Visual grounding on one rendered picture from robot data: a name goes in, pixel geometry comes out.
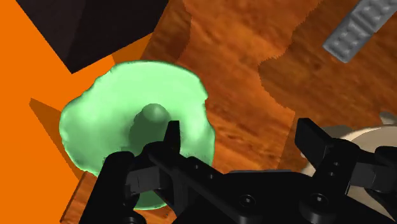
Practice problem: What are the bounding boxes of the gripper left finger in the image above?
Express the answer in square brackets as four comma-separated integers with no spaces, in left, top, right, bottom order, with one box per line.
[79,120,246,224]

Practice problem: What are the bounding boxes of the white round object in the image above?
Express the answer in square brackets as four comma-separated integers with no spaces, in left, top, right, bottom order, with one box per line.
[300,111,397,218]

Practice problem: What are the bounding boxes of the grey remote control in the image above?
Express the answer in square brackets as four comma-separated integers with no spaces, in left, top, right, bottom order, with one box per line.
[322,0,397,64]

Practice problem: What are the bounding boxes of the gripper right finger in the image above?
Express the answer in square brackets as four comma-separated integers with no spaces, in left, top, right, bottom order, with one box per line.
[293,118,397,224]

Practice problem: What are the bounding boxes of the green bowl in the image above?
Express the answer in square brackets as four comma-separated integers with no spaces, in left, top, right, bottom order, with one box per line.
[59,60,216,211]

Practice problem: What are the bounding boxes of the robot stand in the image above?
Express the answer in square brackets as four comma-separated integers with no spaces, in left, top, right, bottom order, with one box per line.
[15,0,170,74]

